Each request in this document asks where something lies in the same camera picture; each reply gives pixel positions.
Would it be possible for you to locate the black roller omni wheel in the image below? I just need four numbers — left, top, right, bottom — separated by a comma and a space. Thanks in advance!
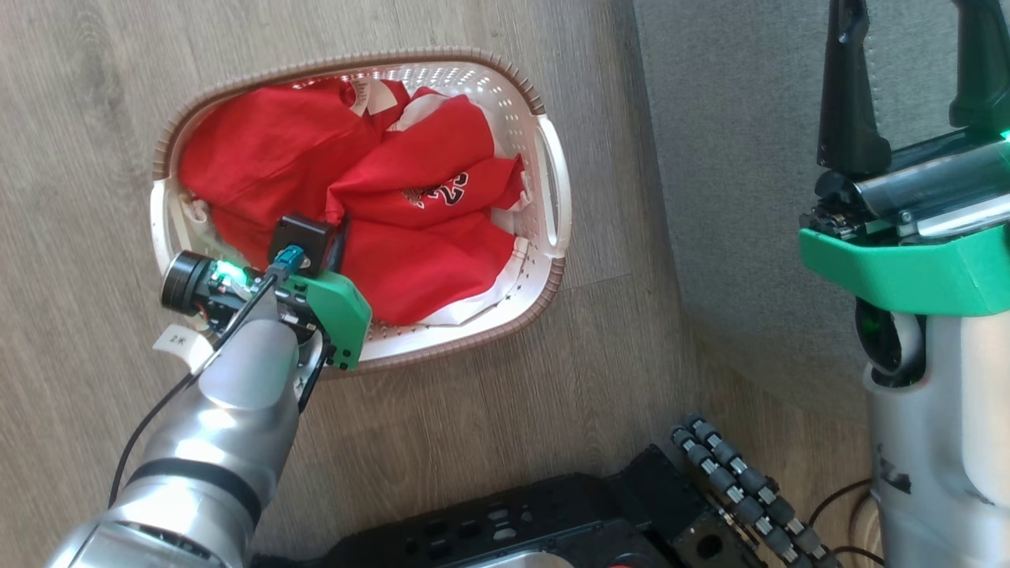
670, 413, 842, 568

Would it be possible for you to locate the grey fabric sofa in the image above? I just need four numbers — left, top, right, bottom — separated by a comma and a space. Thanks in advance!
631, 0, 1010, 419

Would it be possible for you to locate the thin black floor cable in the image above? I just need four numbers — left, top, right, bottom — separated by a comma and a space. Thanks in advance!
807, 477, 886, 566

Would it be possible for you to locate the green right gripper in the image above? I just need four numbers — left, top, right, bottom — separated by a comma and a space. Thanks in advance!
799, 0, 1010, 318

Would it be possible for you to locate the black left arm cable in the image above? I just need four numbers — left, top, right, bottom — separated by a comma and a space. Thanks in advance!
108, 246, 307, 507

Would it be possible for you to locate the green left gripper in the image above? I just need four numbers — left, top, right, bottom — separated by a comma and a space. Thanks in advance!
161, 251, 372, 371

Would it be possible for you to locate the white paper cable tag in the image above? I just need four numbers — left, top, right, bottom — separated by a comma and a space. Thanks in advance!
152, 324, 215, 373

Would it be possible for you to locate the white laundry basket brown rim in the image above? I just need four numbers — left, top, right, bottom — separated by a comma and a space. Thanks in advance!
150, 49, 570, 373

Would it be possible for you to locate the red basketball jersey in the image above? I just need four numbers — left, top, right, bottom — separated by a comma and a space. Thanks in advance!
178, 77, 531, 327

